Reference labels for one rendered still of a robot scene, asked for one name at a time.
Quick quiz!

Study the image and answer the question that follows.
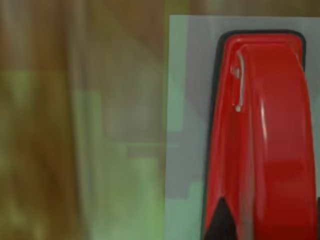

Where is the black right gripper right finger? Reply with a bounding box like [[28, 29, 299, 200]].
[[315, 196, 320, 240]]

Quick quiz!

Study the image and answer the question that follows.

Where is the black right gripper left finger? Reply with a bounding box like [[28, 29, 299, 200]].
[[205, 196, 237, 240]]

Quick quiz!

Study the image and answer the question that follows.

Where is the red stapler with black base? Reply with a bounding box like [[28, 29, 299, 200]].
[[201, 29, 320, 240]]

